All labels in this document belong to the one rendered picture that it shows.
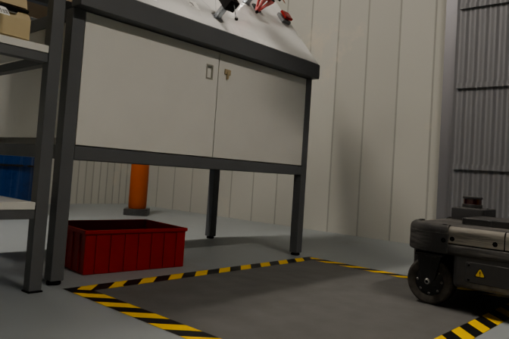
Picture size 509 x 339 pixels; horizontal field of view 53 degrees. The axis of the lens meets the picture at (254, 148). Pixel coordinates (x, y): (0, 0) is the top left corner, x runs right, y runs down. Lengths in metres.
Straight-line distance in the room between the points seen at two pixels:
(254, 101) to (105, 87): 0.68
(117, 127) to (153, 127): 0.14
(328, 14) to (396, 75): 0.69
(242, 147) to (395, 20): 1.69
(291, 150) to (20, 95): 1.11
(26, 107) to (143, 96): 0.37
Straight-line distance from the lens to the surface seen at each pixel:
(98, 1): 1.62
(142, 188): 3.77
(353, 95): 3.42
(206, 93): 1.89
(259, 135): 2.09
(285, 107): 2.23
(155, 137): 1.74
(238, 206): 3.92
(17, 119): 1.85
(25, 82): 1.83
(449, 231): 1.58
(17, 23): 1.53
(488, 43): 3.11
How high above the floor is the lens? 0.35
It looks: 3 degrees up
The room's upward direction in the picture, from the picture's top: 4 degrees clockwise
